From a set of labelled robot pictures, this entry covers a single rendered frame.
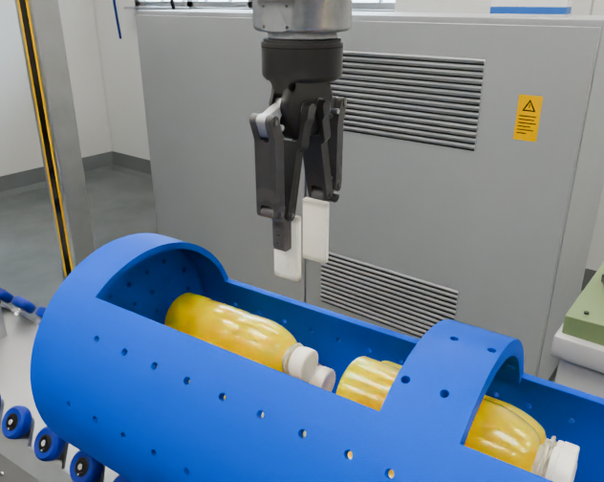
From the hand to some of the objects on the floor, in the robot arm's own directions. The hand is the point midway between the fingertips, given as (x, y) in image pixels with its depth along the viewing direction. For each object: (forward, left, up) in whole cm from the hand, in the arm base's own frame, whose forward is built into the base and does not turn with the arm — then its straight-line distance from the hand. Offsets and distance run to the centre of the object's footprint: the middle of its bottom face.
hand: (302, 240), depth 61 cm
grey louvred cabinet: (-170, -125, -121) cm, 244 cm away
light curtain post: (-20, -91, -123) cm, 154 cm away
